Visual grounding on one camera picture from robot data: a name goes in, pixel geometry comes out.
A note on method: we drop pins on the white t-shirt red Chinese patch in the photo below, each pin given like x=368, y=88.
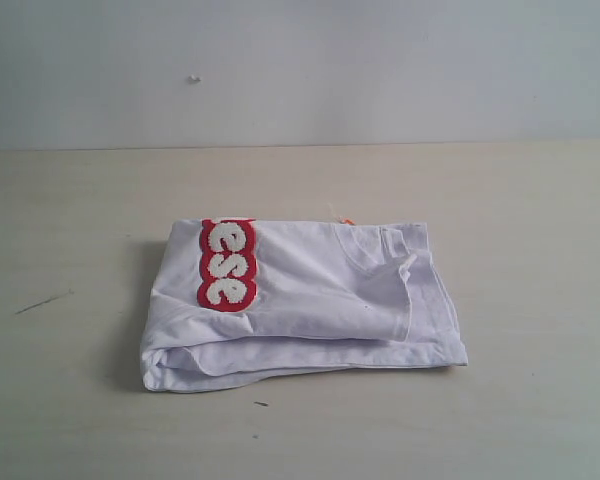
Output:
x=240, y=300

